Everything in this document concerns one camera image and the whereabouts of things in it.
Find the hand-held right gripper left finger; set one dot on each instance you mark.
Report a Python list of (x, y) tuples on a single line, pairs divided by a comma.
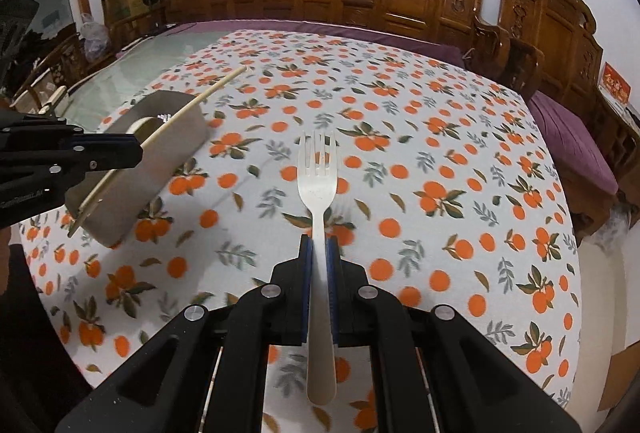
[(307, 293)]

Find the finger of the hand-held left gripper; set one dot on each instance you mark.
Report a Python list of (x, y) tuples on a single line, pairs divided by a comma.
[(75, 168), (100, 142)]

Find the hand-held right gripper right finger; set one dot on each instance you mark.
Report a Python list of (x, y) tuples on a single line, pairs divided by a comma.
[(334, 293)]

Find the grey utensil tray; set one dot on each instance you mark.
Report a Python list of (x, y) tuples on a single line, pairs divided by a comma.
[(165, 158)]

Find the white plastic fork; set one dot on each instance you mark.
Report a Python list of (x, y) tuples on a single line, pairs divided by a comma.
[(317, 193)]

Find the light wooden chopstick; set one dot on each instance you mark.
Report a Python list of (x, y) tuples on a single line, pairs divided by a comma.
[(220, 83)]

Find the wooden chair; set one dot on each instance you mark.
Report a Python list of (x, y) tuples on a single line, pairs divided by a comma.
[(55, 68)]

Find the clear plastic bag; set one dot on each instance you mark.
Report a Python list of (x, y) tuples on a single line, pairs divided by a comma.
[(94, 38)]

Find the orange print tablecloth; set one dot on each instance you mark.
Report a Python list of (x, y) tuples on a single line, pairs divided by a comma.
[(400, 113)]

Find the long purple bench cushion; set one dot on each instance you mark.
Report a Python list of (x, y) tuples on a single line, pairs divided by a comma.
[(310, 30)]

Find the short purple bench cushion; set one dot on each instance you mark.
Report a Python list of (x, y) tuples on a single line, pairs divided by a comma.
[(570, 138)]

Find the short carved wooden bench back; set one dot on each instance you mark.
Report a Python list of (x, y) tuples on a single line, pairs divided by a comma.
[(555, 28)]

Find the red sign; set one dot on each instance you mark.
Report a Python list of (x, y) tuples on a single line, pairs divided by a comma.
[(614, 83)]

